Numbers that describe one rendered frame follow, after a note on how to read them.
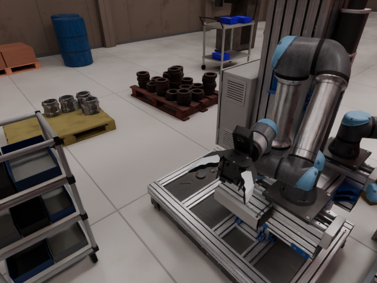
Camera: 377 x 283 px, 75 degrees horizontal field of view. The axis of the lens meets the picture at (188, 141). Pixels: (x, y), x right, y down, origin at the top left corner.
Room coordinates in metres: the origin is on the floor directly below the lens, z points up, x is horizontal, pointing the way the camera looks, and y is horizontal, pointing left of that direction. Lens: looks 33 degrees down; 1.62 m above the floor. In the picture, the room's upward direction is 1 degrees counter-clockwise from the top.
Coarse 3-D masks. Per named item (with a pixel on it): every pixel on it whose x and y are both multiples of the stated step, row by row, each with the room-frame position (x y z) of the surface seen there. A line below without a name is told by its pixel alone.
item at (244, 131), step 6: (240, 126) 0.51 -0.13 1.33; (234, 132) 0.51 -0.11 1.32; (240, 132) 0.50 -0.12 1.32; (246, 132) 0.50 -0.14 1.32; (252, 132) 0.50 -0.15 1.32; (234, 138) 0.52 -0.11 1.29; (240, 138) 0.49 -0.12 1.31; (246, 138) 0.49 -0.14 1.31; (252, 138) 0.51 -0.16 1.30; (234, 144) 0.53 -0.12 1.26; (240, 144) 0.52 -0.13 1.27; (246, 144) 0.50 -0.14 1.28; (252, 144) 0.52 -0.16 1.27; (246, 150) 0.52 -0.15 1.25; (252, 150) 0.54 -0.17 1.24
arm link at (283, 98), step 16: (288, 48) 0.84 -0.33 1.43; (304, 48) 0.82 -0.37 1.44; (320, 48) 0.79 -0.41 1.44; (272, 64) 0.87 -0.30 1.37; (288, 64) 0.83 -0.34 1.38; (304, 64) 0.80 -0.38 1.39; (288, 80) 0.82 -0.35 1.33; (304, 80) 0.82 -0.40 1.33; (288, 96) 0.83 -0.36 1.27; (272, 112) 0.88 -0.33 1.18; (288, 112) 0.83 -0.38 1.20; (288, 128) 0.84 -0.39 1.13; (272, 144) 0.83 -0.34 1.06; (288, 144) 0.83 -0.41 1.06
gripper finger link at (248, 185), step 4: (244, 172) 0.45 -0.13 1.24; (248, 172) 0.45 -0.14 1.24; (240, 176) 0.45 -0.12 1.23; (244, 176) 0.44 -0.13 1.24; (248, 176) 0.44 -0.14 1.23; (240, 180) 0.44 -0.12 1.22; (244, 180) 0.43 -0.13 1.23; (248, 180) 0.43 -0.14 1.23; (252, 180) 0.43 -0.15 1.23; (244, 184) 0.41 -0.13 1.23; (248, 184) 0.41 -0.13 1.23; (252, 184) 0.42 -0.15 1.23; (244, 188) 0.41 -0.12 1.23; (248, 188) 0.40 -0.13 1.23; (252, 188) 0.41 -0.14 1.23; (244, 192) 0.40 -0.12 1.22; (248, 192) 0.39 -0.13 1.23; (244, 196) 0.38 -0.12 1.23; (248, 196) 0.38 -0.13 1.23; (244, 200) 0.38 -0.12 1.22; (248, 200) 0.38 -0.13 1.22
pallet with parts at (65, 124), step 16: (64, 96) 3.15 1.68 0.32; (80, 96) 3.13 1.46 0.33; (48, 112) 2.89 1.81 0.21; (64, 112) 3.02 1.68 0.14; (80, 112) 3.01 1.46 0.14; (96, 112) 2.98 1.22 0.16; (16, 128) 2.60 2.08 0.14; (32, 128) 2.59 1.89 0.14; (64, 128) 2.59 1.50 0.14; (80, 128) 2.58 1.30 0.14; (112, 128) 2.77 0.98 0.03; (64, 144) 2.41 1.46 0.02
